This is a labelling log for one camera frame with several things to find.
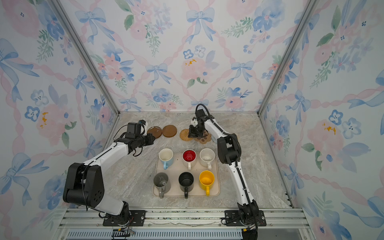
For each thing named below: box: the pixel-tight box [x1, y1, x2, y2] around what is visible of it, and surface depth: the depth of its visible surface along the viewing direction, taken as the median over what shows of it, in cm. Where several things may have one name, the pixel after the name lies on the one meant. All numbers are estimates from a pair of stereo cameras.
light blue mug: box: [158, 148, 174, 170], surface depth 89 cm
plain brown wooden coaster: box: [162, 125, 177, 138], surface depth 110 cm
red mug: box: [182, 149, 197, 170], surface depth 90 cm
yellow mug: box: [199, 170, 215, 197], surface depth 81 cm
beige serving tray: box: [152, 153, 221, 198], surface depth 85 cm
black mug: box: [178, 171, 195, 199], surface depth 80 cm
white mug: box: [199, 148, 216, 170], surface depth 90 cm
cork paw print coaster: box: [194, 130, 212, 144], surface depth 105 cm
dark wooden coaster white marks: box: [147, 126, 163, 139], surface depth 111 cm
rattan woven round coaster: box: [179, 128, 193, 142], surface depth 109 cm
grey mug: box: [153, 172, 171, 199], surface depth 79 cm
